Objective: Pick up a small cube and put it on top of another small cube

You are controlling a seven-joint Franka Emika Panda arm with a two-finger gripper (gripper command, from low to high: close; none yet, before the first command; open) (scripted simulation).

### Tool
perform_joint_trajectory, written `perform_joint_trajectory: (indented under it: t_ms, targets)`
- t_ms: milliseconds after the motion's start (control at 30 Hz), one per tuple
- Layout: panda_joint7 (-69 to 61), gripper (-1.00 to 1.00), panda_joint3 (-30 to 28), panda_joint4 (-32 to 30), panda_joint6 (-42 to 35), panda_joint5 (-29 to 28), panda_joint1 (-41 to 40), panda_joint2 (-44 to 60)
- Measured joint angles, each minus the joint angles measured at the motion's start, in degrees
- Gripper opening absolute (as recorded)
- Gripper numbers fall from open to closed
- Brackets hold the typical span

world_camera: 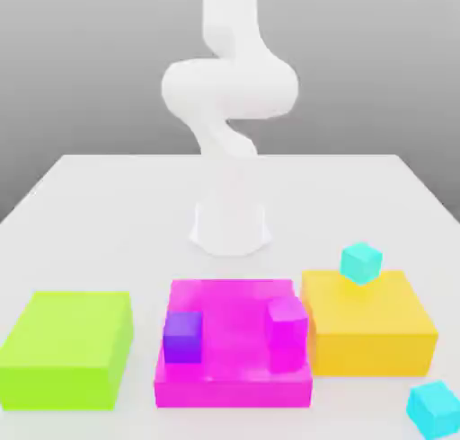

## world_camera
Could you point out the large orange box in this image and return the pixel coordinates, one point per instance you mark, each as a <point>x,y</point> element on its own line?
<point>370,332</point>

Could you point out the large green box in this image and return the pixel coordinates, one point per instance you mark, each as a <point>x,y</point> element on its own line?
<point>64,346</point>

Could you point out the small magenta cube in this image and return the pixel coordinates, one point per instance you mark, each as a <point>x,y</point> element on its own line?
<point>287,336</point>

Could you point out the small cyan cube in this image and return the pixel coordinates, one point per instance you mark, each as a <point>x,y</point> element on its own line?
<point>360,263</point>
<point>433,409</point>

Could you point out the large magenta box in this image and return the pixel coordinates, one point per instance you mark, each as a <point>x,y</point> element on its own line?
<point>233,339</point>

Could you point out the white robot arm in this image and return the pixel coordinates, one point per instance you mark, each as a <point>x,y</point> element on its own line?
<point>230,88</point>

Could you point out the small purple cube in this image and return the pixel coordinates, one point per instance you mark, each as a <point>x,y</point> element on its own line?
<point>182,336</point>

